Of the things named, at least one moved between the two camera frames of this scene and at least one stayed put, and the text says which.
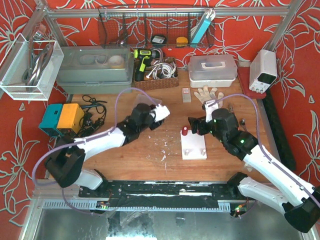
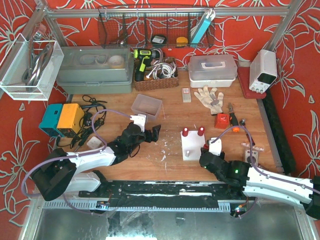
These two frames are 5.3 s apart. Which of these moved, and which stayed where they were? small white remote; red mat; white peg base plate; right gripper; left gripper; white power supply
Moved: left gripper; right gripper
Stayed: white peg base plate; red mat; white power supply; small white remote
